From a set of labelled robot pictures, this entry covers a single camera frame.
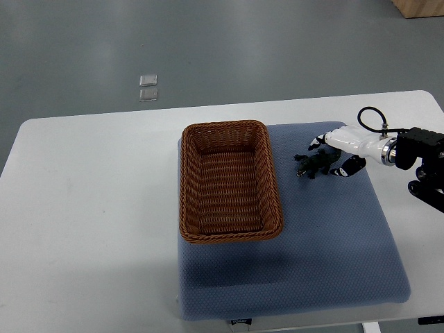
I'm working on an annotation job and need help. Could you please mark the blue grey foam cushion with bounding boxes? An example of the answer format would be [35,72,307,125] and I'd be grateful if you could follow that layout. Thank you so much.
[178,121,411,321]

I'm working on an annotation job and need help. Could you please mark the black table control panel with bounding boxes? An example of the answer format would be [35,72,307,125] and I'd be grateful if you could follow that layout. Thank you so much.
[418,315,444,325]

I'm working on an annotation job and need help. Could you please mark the wooden box corner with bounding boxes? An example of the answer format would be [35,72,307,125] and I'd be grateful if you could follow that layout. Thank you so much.
[392,0,443,19]

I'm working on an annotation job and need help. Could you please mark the dark toy crocodile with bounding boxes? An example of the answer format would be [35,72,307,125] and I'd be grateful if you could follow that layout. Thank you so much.
[294,148,341,179]

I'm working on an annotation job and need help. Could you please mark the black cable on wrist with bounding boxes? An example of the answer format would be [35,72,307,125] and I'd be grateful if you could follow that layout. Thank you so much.
[357,106,410,139]

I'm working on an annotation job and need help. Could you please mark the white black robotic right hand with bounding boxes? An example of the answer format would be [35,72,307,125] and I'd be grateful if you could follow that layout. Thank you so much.
[308,125,397,177]

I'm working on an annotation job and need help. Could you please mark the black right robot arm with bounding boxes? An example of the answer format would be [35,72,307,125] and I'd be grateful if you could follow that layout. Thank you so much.
[393,127,443,212]

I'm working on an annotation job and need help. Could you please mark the upper floor plate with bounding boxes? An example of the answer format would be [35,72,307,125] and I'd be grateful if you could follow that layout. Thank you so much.
[139,74,157,87]

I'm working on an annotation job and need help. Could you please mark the white table leg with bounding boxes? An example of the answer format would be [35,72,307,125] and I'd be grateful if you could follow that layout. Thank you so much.
[361,322,382,333]

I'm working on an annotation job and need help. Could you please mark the brown wicker basket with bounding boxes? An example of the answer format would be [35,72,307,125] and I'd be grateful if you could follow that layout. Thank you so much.
[179,120,284,244]

